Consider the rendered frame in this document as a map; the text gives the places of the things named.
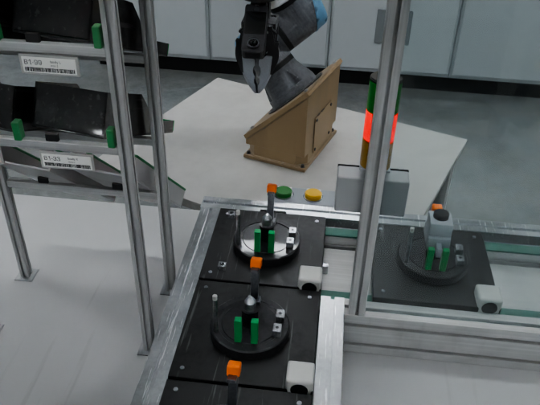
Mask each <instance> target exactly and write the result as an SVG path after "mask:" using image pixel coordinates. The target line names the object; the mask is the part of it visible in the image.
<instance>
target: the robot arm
mask: <svg viewBox="0 0 540 405"><path fill-rule="evenodd" d="M245 1H248V2H251V4H247V5H246V6H245V14H244V17H243V20H242V22H241V28H240V29H239V33H240V35H239V36H238V38H236V40H235V57H236V60H237V63H238V65H239V68H240V70H241V72H242V73H243V76H244V78H245V80H246V81H247V84H248V85H249V87H250V88H251V89H252V91H253V92H254V93H261V92H262V91H263V89H265V92H266V94H267V96H268V100H269V102H270V105H271V106H272V107H273V109H276V108H278V107H280V106H281V105H282V104H284V103H285V102H287V101H288V100H290V99H291V98H293V97H294V96H295V95H296V94H297V93H299V92H300V91H301V90H303V89H304V88H305V87H306V86H308V85H309V84H310V83H311V82H312V81H313V80H314V79H315V78H316V76H315V75H314V73H313V72H312V71H310V70H309V69H308V68H307V67H305V66H304V65H303V64H301V63H300V62H298V61H297V60H296V59H295V58H294V57H293V55H292V54H291V52H290V51H291V50H292V49H293V48H295V47H296V46H298V45H299V44H300V43H302V42H303V41H304V40H305V39H307V38H308V37H309V36H310V35H311V34H313V33H314V32H317V31H318V29H319V28H320V27H322V26H323V25H324V24H325V23H326V22H327V18H328V16H327V13H326V10H325V7H324V5H323V3H322V1H321V0H245ZM256 76H257V77H258V79H259V83H258V85H257V83H256Z"/></svg>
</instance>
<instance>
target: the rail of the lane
mask: <svg viewBox="0 0 540 405"><path fill-rule="evenodd" d="M201 207H209V208H210V211H212V209H213V208H219V209H220V208H227V209H236V210H246V211H264V212H267V207H268V202H266V201H257V200H247V199H237V198H220V197H210V196H204V197H203V200H202V204H201V206H200V210H201ZM274 213H283V214H292V215H310V216H320V217H326V225H325V227H329V228H339V229H348V230H357V231H358V225H359V219H360V212H351V211H336V210H334V207H324V206H314V205H304V204H294V203H285V202H274Z"/></svg>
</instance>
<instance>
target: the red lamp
mask: <svg viewBox="0 0 540 405"><path fill-rule="evenodd" d="M372 116H373V114H372V113H370V112H368V111H367V109H366V116H365V123H364V130H363V138H364V139H365V140H366V141H368V142H370V130H371V123H372Z"/></svg>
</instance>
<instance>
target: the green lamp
mask: <svg viewBox="0 0 540 405"><path fill-rule="evenodd" d="M375 92H376V84H375V83H373V82H372V81H371V80H370V82H369V89H368V97H367V103H366V109H367V111H368V112H369V113H372V114H373V110H374V98H375Z"/></svg>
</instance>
